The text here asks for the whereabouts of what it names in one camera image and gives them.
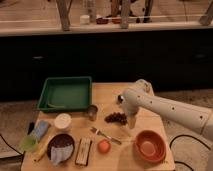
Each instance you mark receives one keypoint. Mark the blue sponge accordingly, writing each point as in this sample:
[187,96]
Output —
[40,130]

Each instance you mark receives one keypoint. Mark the yellow banana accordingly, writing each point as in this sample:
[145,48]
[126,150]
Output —
[42,147]

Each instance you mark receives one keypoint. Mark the wooden block box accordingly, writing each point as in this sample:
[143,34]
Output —
[83,152]

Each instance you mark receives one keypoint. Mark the green plastic tray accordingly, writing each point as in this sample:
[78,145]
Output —
[65,94]

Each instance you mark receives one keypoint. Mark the small metal cup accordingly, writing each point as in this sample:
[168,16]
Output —
[92,112]

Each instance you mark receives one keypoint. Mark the dark grape bunch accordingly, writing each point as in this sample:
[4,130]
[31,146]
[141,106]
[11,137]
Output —
[116,117]

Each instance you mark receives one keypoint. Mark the orange fruit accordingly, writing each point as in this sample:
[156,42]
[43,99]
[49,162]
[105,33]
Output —
[104,146]

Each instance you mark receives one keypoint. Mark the orange clay bowl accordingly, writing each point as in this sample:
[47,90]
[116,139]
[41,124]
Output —
[150,146]

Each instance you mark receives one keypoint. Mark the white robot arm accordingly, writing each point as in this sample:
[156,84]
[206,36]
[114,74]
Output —
[140,95]

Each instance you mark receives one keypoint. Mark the dark brown plate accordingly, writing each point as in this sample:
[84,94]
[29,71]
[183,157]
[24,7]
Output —
[60,141]

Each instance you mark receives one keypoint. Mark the grey cloth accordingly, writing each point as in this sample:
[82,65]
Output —
[60,154]

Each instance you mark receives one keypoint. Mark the green plastic cup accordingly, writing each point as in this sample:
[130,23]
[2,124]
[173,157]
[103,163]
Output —
[28,143]

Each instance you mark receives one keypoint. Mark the silver fork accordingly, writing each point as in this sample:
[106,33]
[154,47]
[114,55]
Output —
[100,133]

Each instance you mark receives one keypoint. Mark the white jar on shelf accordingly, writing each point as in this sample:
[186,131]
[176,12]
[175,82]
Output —
[84,19]

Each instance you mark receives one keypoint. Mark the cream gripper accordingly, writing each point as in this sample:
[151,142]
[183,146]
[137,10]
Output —
[131,120]

